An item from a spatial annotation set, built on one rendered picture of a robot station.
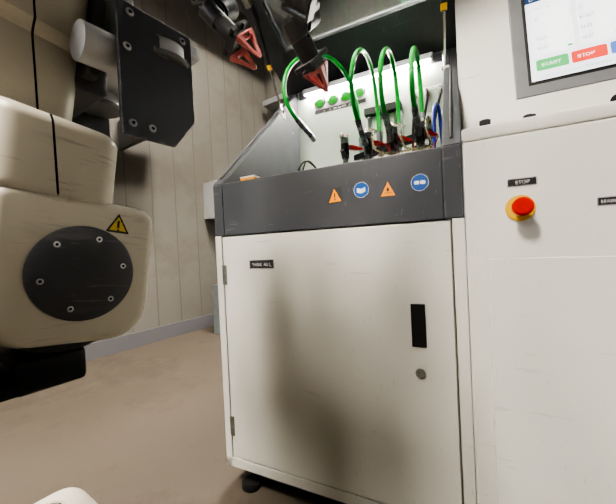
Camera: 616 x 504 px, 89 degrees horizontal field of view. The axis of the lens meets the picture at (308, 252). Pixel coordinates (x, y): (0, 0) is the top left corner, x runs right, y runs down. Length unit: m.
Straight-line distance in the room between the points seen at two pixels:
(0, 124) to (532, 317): 0.85
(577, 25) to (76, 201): 1.17
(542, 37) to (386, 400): 1.03
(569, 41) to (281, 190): 0.83
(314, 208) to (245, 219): 0.23
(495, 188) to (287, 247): 0.51
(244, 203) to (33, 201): 0.63
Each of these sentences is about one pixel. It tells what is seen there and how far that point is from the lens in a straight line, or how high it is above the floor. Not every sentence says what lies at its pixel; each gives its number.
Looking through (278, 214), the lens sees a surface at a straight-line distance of 0.89.
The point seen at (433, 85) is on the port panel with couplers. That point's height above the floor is 1.33.
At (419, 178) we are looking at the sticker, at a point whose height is 0.89.
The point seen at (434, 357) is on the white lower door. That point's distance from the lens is 0.81.
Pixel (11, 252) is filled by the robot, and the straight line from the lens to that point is 0.41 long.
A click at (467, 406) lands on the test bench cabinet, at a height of 0.38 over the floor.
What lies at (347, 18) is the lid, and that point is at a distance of 1.46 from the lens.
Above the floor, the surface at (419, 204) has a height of 0.83.
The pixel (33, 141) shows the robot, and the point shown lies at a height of 0.86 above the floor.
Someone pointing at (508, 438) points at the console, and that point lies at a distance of 0.87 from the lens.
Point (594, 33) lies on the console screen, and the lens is 1.19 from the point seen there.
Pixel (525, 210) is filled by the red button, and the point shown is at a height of 0.79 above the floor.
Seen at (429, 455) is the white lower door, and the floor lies 0.25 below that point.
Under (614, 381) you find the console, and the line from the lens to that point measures 0.84.
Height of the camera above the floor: 0.74
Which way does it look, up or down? 1 degrees down
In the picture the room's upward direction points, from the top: 3 degrees counter-clockwise
